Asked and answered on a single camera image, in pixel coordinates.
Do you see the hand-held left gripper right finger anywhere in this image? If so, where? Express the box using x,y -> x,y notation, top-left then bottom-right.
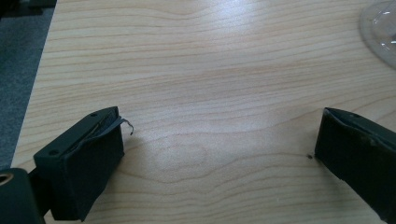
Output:
314,106 -> 396,224

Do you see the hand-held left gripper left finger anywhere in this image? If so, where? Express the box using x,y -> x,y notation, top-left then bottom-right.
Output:
33,105 -> 134,222

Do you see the clear glass dish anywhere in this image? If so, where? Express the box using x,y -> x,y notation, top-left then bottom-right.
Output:
360,0 -> 396,70

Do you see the dark furniture base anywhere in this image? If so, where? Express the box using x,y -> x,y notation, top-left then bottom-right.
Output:
0,0 -> 58,21

